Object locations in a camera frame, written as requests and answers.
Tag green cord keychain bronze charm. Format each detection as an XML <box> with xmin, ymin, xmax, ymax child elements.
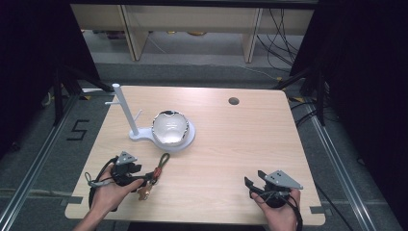
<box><xmin>138</xmin><ymin>152</ymin><xmax>171</xmax><ymax>202</ymax></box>

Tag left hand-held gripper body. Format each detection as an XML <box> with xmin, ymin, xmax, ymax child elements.
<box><xmin>110</xmin><ymin>151</ymin><xmax>139</xmax><ymax>188</ymax></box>

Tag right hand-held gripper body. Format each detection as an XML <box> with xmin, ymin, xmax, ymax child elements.
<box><xmin>256</xmin><ymin>169</ymin><xmax>304</xmax><ymax>209</ymax></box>

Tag grey cable of left gripper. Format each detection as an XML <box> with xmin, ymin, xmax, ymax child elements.
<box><xmin>84</xmin><ymin>171</ymin><xmax>115</xmax><ymax>189</ymax></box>

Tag black metal stand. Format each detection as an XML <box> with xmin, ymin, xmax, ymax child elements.
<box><xmin>52</xmin><ymin>62</ymin><xmax>114</xmax><ymax>127</ymax></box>
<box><xmin>272</xmin><ymin>65</ymin><xmax>328</xmax><ymax>127</ymax></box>

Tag white stand with round base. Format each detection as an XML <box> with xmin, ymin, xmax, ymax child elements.
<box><xmin>104</xmin><ymin>83</ymin><xmax>197</xmax><ymax>153</ymax></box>

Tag light wooden shelf unit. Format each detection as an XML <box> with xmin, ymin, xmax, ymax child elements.
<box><xmin>70</xmin><ymin>4</ymin><xmax>316</xmax><ymax>64</ymax></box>

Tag silver white bowl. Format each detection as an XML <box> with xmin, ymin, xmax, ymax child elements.
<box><xmin>151</xmin><ymin>110</ymin><xmax>191</xmax><ymax>147</ymax></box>

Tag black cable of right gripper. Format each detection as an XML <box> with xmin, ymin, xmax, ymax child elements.
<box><xmin>260</xmin><ymin>190</ymin><xmax>304</xmax><ymax>231</ymax></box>

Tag person's right hand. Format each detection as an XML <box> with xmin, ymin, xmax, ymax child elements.
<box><xmin>250</xmin><ymin>188</ymin><xmax>302</xmax><ymax>231</ymax></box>

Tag aluminium floor rail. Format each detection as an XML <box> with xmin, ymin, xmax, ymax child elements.
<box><xmin>0</xmin><ymin>92</ymin><xmax>81</xmax><ymax>231</ymax></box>
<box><xmin>302</xmin><ymin>100</ymin><xmax>377</xmax><ymax>231</ymax></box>

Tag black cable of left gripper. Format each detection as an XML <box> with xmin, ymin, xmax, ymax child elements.
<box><xmin>88</xmin><ymin>156</ymin><xmax>119</xmax><ymax>213</ymax></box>

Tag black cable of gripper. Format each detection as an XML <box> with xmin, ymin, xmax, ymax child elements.
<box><xmin>88</xmin><ymin>156</ymin><xmax>119</xmax><ymax>213</ymax></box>
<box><xmin>260</xmin><ymin>190</ymin><xmax>304</xmax><ymax>231</ymax></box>

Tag person's left hand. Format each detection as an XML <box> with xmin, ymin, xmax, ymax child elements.
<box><xmin>90</xmin><ymin>165</ymin><xmax>145</xmax><ymax>214</ymax></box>

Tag dark curtain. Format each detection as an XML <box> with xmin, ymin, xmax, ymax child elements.
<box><xmin>290</xmin><ymin>0</ymin><xmax>408</xmax><ymax>222</ymax></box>
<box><xmin>0</xmin><ymin>0</ymin><xmax>101</xmax><ymax>160</ymax></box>

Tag black cables on floor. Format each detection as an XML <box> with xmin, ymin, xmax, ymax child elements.
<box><xmin>255</xmin><ymin>8</ymin><xmax>304</xmax><ymax>73</ymax></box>

